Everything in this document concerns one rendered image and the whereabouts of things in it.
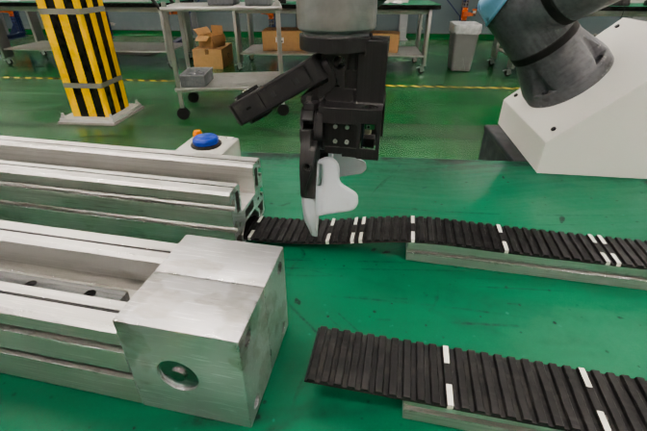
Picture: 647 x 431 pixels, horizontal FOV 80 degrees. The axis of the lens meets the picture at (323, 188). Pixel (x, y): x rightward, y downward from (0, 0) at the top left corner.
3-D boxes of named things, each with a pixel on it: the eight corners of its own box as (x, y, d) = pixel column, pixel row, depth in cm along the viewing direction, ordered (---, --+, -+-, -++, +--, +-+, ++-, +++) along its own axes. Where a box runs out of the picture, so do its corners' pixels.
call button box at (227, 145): (243, 169, 67) (239, 136, 64) (219, 197, 58) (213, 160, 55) (200, 165, 68) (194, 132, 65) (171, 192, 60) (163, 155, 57)
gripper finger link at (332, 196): (352, 248, 40) (360, 160, 38) (297, 241, 41) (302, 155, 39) (356, 240, 43) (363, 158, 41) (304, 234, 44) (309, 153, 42)
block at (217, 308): (295, 306, 39) (291, 230, 35) (251, 428, 29) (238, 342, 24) (213, 293, 41) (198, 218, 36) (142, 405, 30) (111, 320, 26)
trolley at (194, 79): (286, 98, 382) (281, -17, 333) (289, 115, 334) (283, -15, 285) (179, 101, 371) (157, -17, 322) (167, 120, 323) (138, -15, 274)
